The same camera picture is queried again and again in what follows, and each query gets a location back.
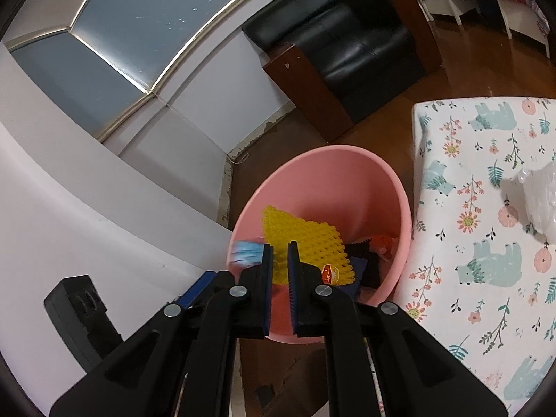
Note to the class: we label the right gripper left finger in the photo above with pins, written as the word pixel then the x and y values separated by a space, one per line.
pixel 181 361

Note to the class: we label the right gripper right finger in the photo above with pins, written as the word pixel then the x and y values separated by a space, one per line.
pixel 379 360

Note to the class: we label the blue wrapper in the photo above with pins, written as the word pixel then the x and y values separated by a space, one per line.
pixel 246 253

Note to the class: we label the yellow foam fruit net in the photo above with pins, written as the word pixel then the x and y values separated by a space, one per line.
pixel 319 244

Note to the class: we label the clear plastic bag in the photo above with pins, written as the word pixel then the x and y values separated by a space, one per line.
pixel 539 188

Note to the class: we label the pink plastic trash bucket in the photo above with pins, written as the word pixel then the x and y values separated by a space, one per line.
pixel 347 187

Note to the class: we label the black box on ledge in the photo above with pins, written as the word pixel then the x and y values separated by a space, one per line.
pixel 80 319

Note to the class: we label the floral bear bed sheet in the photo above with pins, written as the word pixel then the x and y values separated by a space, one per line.
pixel 480 277

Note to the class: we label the black leather armchair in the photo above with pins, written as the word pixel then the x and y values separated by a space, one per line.
pixel 338 61

